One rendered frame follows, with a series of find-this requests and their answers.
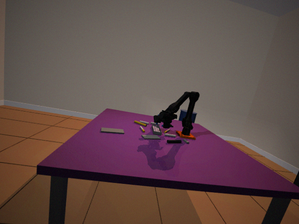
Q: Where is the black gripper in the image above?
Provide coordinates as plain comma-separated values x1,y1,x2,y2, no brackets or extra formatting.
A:
154,115,168,123

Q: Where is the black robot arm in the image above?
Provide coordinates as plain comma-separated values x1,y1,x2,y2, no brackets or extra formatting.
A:
159,91,200,136

